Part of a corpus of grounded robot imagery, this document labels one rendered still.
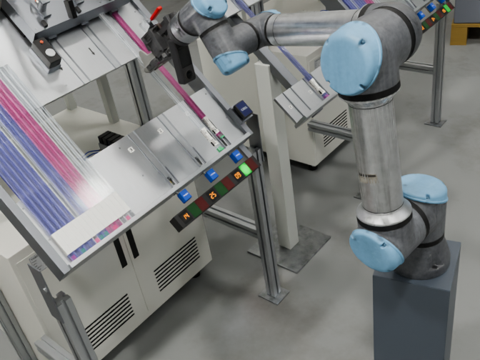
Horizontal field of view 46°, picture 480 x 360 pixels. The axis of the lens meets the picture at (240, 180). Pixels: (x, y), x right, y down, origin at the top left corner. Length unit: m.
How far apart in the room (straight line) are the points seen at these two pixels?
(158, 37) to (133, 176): 0.36
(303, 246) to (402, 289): 0.96
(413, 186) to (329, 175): 1.46
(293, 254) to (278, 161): 0.43
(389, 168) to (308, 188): 1.55
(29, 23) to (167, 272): 0.99
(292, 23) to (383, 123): 0.35
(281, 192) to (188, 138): 0.65
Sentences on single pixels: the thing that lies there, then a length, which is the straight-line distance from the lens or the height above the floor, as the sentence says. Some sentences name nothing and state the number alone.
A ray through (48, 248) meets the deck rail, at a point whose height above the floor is 0.77.
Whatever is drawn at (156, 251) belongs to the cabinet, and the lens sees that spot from 2.00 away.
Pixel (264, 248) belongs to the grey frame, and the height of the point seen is 0.25.
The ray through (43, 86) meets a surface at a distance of 1.56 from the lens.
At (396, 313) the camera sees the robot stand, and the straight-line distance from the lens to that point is 1.49.
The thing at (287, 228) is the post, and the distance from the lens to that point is 2.24.
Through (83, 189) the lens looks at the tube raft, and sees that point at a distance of 1.42.
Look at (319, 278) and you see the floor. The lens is 2.20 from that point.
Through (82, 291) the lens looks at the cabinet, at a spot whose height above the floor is 0.36.
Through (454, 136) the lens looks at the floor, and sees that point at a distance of 3.04.
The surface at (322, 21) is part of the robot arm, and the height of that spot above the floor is 1.13.
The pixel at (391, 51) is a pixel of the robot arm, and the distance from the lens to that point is 1.04.
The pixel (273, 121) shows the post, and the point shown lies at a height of 0.61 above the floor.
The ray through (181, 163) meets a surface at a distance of 1.55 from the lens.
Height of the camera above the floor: 1.54
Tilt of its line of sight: 34 degrees down
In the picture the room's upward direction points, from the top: 10 degrees counter-clockwise
